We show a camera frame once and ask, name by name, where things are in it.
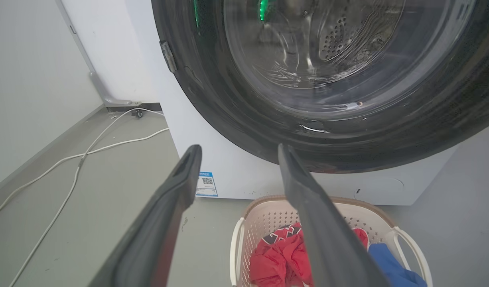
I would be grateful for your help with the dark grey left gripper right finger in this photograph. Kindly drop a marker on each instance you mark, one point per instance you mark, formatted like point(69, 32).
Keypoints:
point(328, 239)

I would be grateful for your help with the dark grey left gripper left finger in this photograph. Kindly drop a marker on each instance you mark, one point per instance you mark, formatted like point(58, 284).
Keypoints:
point(156, 231)

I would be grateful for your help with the white washing machine body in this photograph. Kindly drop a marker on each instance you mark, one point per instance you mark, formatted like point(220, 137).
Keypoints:
point(236, 175)

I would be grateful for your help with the round black washing machine door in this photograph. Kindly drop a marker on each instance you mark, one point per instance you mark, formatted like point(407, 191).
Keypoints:
point(328, 79)

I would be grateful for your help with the red garment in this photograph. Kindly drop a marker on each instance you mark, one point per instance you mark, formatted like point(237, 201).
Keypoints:
point(280, 259)

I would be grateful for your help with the cream perforated laundry basket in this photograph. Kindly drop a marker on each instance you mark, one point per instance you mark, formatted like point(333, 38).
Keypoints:
point(268, 223)

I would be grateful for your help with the blue QR code sticker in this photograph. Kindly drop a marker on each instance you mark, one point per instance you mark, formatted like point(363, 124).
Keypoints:
point(206, 184)

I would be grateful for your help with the blue garment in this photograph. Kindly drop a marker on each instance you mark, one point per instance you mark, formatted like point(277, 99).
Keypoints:
point(392, 267)

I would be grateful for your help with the small black caster wheel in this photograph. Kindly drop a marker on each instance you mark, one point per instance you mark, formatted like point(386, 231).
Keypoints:
point(139, 113)

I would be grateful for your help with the grey metal stand leg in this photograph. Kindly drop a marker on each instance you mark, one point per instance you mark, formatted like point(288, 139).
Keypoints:
point(95, 75)

